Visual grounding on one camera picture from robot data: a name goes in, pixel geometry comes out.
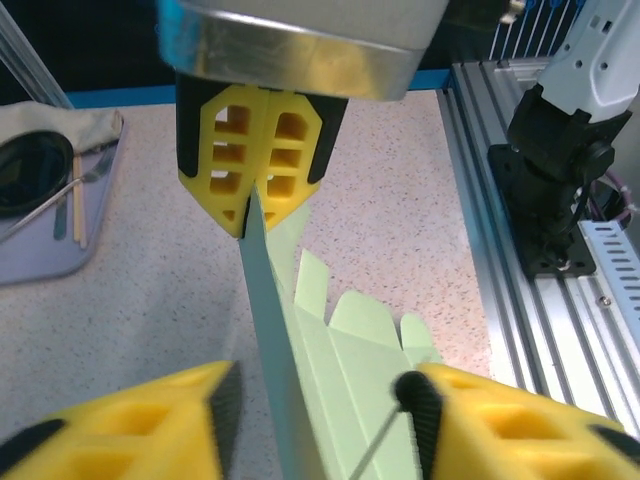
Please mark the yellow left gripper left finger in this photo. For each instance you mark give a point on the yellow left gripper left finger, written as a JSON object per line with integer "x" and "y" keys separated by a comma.
{"x": 125, "y": 435}

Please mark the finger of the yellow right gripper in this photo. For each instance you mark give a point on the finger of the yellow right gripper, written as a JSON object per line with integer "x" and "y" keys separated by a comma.
{"x": 307, "y": 165}
{"x": 207, "y": 165}

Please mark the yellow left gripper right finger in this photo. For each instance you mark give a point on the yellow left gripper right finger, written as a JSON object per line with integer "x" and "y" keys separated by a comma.
{"x": 525, "y": 435}

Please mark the green paper box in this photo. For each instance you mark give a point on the green paper box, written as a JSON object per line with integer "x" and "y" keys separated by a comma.
{"x": 325, "y": 360}

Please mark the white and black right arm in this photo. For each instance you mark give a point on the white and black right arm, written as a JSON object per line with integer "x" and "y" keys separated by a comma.
{"x": 590, "y": 65}

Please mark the silver fork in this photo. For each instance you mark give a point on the silver fork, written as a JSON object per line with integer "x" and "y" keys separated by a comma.
{"x": 95, "y": 172}

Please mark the beige cloth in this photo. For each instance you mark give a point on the beige cloth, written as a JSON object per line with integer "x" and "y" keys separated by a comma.
{"x": 60, "y": 120}

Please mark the black round plate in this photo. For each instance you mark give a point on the black round plate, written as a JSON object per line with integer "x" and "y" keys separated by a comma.
{"x": 30, "y": 170}

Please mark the lavender plastic tray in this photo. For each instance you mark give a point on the lavender plastic tray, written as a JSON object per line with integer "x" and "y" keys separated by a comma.
{"x": 30, "y": 260}

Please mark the aluminium frame rail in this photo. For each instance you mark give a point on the aluminium frame rail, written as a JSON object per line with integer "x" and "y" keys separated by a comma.
{"x": 500, "y": 310}

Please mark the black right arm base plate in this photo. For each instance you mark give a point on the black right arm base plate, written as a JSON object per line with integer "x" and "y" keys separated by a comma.
{"x": 580, "y": 260}

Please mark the aluminium corner post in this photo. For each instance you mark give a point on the aluminium corner post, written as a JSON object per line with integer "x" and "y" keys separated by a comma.
{"x": 35, "y": 55}

